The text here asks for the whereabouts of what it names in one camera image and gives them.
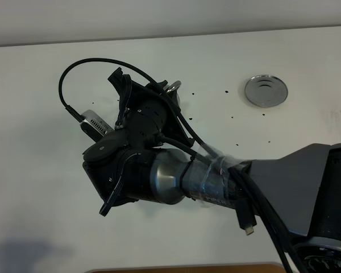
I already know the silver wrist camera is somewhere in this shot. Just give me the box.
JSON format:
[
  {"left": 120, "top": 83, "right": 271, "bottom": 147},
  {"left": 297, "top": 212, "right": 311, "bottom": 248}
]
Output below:
[{"left": 80, "top": 110, "right": 114, "bottom": 142}]

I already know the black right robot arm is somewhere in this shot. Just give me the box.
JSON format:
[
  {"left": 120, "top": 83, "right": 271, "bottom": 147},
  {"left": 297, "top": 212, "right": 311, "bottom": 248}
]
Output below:
[{"left": 83, "top": 69, "right": 341, "bottom": 272}]

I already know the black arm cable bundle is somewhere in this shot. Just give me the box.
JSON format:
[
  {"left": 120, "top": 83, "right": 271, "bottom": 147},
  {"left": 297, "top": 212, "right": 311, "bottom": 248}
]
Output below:
[{"left": 59, "top": 58, "right": 310, "bottom": 273}]

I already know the steel teapot saucer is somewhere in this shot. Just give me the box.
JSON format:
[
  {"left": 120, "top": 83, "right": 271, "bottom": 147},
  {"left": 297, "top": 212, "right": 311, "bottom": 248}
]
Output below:
[{"left": 244, "top": 75, "right": 289, "bottom": 108}]

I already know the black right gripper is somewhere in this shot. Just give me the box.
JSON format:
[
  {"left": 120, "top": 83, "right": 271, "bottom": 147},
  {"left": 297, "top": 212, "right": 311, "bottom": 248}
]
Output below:
[{"left": 82, "top": 68, "right": 194, "bottom": 216}]

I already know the stainless steel teapot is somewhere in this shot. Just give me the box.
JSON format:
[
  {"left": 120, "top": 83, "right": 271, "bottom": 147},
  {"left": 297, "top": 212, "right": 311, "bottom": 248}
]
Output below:
[{"left": 159, "top": 80, "right": 181, "bottom": 108}]

